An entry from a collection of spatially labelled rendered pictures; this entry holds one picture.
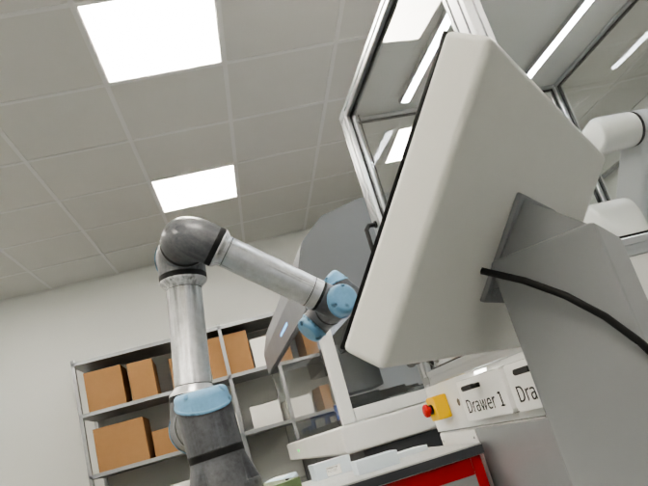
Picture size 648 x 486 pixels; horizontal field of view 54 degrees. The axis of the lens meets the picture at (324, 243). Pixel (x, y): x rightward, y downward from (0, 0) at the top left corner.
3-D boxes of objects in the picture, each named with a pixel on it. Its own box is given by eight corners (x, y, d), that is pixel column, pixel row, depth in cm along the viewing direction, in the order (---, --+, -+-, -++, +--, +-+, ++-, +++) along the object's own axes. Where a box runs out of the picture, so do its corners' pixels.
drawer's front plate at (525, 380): (585, 399, 121) (564, 344, 124) (518, 412, 148) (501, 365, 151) (593, 397, 122) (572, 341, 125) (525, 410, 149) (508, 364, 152)
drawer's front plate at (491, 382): (513, 413, 151) (498, 367, 154) (468, 421, 178) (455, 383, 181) (520, 411, 151) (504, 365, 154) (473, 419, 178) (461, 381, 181)
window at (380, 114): (570, 309, 126) (420, -68, 153) (432, 370, 206) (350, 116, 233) (572, 308, 126) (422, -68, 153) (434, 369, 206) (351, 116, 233)
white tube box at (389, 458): (359, 475, 177) (355, 462, 178) (354, 474, 184) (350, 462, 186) (400, 463, 179) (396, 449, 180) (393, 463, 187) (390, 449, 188)
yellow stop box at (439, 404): (438, 420, 191) (430, 396, 193) (430, 422, 198) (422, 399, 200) (452, 416, 192) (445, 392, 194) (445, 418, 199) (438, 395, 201)
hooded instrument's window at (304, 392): (340, 425, 238) (310, 310, 250) (288, 443, 404) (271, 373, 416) (598, 351, 265) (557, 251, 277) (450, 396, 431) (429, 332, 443)
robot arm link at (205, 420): (191, 457, 123) (174, 390, 127) (181, 462, 135) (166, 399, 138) (249, 438, 128) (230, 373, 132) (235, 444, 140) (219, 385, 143)
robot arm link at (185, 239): (178, 192, 144) (366, 283, 152) (173, 211, 154) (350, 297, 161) (155, 233, 139) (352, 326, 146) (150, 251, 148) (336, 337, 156)
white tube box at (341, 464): (316, 481, 203) (312, 465, 204) (311, 481, 211) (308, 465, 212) (353, 470, 206) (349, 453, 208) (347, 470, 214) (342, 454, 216)
